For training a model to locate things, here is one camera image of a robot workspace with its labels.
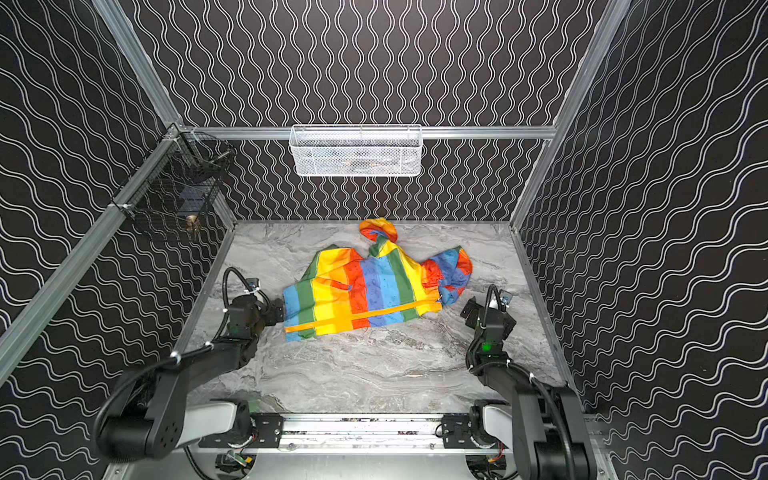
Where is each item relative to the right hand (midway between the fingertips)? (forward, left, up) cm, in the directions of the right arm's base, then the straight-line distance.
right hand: (493, 305), depth 88 cm
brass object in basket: (+12, +85, +23) cm, 89 cm away
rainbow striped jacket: (+7, +46, -3) cm, 47 cm away
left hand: (+1, +67, 0) cm, 67 cm away
